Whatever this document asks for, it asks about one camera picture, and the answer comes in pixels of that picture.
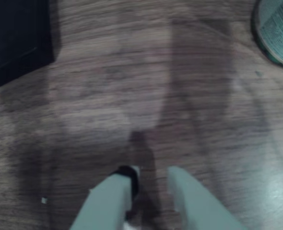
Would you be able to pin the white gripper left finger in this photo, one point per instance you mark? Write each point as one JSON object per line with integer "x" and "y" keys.
{"x": 105, "y": 203}

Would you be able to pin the black open cardboard box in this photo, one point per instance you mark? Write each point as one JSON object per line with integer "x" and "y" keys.
{"x": 14, "y": 36}

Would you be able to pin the green-capped pill bottle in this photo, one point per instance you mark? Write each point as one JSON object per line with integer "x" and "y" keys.
{"x": 278, "y": 31}

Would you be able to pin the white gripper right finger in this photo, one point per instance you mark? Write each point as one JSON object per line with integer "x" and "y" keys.
{"x": 196, "y": 206}

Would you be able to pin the small white crumb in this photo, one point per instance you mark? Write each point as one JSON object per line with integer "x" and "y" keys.
{"x": 44, "y": 200}

